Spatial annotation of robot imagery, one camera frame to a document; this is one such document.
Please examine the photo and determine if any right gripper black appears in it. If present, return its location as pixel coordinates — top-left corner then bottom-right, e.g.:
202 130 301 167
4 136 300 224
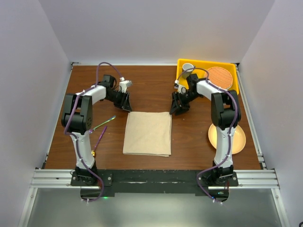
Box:
170 90 202 116

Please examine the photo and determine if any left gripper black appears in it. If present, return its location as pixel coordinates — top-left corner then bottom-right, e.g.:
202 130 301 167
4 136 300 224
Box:
105 89 132 112

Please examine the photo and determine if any beige cloth napkin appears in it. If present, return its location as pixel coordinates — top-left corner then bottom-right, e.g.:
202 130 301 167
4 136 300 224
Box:
123 112 172 157

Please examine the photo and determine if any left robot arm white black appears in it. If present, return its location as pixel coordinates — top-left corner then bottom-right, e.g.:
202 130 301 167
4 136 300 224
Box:
61 75 132 185

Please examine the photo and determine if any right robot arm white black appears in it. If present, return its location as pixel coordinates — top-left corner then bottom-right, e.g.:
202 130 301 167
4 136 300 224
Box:
169 74 241 186

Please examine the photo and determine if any iridescent fork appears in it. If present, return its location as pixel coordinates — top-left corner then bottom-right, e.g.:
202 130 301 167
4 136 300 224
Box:
90 115 116 133

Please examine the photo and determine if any grey ceramic mug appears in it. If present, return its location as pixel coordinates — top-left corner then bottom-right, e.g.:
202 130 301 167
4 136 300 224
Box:
181 63 195 79

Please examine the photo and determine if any yellow plastic tray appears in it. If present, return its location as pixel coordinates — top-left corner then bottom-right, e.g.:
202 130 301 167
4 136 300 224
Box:
176 58 240 95

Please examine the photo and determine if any orange woven coaster plate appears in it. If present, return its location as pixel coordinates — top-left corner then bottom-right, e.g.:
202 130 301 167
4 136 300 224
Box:
207 67 233 90

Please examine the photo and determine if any golden round plate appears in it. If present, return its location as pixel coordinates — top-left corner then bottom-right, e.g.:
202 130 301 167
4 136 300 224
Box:
208 124 246 155

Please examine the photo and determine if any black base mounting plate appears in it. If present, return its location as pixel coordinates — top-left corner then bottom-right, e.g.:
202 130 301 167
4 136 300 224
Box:
71 169 239 201

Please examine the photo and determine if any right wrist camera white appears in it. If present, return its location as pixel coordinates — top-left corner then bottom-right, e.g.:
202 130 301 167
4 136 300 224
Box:
174 80 187 94

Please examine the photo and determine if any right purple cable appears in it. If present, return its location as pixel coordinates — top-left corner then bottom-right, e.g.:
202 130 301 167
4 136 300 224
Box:
175 68 239 175

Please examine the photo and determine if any purple cable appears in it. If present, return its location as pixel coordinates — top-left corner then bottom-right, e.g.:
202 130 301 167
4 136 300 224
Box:
63 62 125 171
175 68 239 175

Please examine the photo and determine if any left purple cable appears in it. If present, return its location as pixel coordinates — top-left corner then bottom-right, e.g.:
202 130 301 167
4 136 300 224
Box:
63 62 125 171

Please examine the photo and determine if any aluminium frame rail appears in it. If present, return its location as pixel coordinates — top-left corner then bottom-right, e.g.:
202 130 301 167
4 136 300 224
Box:
18 169 290 227

